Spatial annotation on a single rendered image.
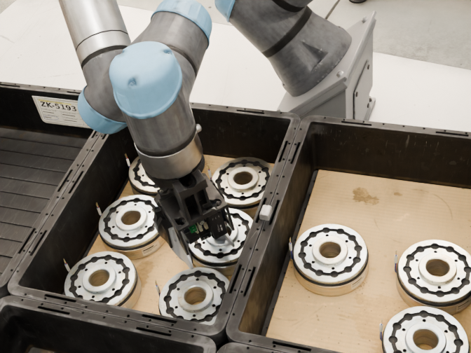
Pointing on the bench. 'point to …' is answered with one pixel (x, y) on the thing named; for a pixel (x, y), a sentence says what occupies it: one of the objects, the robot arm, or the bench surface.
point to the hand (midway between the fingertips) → (201, 246)
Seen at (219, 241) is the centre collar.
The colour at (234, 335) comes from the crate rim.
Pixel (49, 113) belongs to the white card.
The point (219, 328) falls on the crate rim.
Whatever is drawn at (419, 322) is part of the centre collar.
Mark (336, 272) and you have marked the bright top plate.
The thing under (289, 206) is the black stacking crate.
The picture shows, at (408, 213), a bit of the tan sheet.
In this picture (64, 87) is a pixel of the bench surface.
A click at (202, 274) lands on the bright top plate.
